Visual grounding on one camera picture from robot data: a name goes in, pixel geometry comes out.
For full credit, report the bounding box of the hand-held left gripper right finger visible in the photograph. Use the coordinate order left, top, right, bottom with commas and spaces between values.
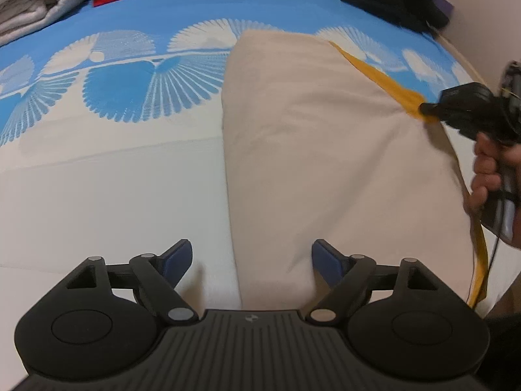
305, 239, 439, 327

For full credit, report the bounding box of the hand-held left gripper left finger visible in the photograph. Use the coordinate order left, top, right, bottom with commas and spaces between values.
65, 239, 199, 327

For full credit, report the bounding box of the beige and yellow garment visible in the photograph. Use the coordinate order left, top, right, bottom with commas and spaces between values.
221, 30, 489, 310

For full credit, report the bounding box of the person's right hand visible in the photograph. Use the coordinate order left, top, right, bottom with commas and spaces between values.
463, 132, 510, 217

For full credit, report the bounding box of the blue and white printed bedsheet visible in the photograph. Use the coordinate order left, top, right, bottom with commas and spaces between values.
0, 0, 489, 314

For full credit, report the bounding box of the folded white blanket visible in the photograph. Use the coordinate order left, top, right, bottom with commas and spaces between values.
0, 0, 90, 46

